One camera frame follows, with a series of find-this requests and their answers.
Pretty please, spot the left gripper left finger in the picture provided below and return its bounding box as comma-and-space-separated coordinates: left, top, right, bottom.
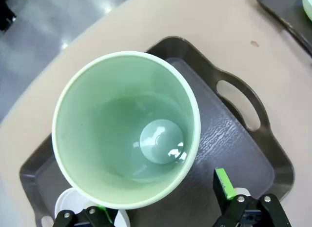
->
53, 205, 115, 227

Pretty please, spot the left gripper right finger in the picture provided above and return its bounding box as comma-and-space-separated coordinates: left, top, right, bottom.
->
213, 167, 293, 227

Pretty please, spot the black equipment stand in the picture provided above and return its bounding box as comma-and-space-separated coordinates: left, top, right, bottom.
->
0, 0, 17, 32

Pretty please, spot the white bowl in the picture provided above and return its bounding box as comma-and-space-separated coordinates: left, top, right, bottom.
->
55, 187, 130, 227

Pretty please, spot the dark tray with handles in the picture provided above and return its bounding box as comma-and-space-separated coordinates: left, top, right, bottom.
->
252, 0, 312, 58
19, 36, 295, 227

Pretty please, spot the tall light green cup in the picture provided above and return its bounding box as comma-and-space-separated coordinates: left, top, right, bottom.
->
51, 50, 201, 210

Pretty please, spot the light green bowl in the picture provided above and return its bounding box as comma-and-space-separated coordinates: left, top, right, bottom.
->
301, 0, 312, 22

